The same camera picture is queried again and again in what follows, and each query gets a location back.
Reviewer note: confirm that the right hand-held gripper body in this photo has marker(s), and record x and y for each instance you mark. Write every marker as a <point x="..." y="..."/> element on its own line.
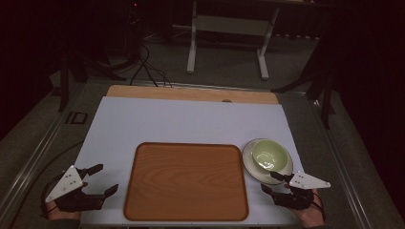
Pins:
<point x="305" y="183"/>

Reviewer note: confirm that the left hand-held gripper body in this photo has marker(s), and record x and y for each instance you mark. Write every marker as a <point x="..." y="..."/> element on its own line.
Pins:
<point x="65" y="184"/>

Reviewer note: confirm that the pale green bowl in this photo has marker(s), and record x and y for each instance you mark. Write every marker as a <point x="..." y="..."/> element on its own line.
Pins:
<point x="251" y="168"/>

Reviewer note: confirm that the person's left hand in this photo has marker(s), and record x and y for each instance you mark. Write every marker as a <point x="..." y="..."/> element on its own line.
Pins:
<point x="52" y="211"/>

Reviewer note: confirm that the person's right hand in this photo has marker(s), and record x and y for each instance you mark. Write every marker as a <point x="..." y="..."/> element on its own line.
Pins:
<point x="312" y="216"/>

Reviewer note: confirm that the wooden tray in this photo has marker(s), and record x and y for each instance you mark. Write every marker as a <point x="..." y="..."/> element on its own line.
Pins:
<point x="186" y="183"/>

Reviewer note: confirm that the black metal stand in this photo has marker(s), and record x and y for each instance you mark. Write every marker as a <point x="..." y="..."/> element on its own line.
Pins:
<point x="326" y="95"/>
<point x="64" y="82"/>

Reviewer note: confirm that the pale blue table mat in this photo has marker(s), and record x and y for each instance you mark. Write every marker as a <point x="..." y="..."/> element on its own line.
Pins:
<point x="178" y="120"/>

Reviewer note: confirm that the dark device with red light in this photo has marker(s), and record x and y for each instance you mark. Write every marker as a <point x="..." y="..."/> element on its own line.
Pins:
<point x="133" y="28"/>

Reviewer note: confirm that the aluminium floor rail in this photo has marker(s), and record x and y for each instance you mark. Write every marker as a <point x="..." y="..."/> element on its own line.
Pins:
<point x="30" y="171"/>
<point x="340" y="171"/>

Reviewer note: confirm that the black rectangular floor bracket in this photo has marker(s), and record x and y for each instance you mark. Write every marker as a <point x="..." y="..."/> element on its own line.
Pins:
<point x="76" y="118"/>

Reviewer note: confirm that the white metal table frame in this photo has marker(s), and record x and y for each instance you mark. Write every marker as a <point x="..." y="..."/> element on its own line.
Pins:
<point x="230" y="24"/>

